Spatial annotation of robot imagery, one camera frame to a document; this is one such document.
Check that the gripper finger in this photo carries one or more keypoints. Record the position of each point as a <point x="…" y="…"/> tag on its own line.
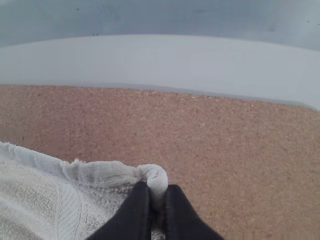
<point x="135" y="215"/>
<point x="180" y="217"/>

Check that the pale towel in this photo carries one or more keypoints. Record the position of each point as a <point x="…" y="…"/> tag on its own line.
<point x="50" y="200"/>

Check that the cork mat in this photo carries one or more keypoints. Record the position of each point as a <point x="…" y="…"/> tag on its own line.
<point x="200" y="140"/>

